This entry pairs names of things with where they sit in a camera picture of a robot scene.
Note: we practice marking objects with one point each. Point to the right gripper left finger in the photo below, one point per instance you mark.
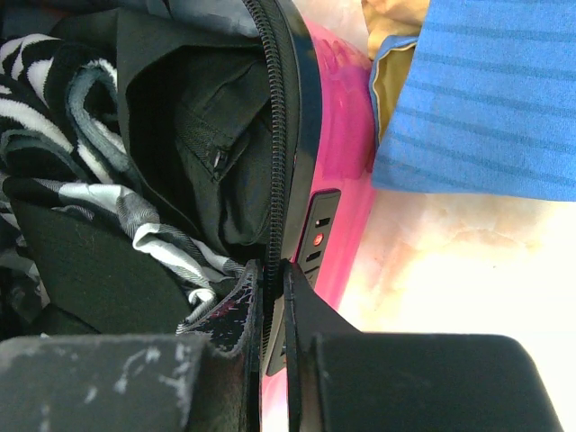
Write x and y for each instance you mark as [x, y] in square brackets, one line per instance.
[206, 380]

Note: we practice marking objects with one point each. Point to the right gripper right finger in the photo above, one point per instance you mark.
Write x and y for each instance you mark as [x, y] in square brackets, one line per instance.
[342, 379]

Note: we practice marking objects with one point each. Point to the black white checkered shirt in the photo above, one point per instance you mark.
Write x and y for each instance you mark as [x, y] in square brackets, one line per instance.
[199, 270]

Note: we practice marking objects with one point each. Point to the black garment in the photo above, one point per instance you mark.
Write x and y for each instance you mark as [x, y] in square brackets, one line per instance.
[195, 117]

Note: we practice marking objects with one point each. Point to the teal hard-shell suitcase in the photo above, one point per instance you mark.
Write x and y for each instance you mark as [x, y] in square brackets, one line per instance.
[322, 137]

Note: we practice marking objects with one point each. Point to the zebra pattern fleece blanket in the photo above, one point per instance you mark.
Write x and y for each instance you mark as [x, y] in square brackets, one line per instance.
[59, 113]

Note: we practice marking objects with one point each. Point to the blue folded cloth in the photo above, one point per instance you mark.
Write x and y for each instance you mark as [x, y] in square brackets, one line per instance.
[488, 106]

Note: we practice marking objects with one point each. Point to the yellow white patterned cloth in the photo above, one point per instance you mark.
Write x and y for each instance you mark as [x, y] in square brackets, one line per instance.
[393, 30]

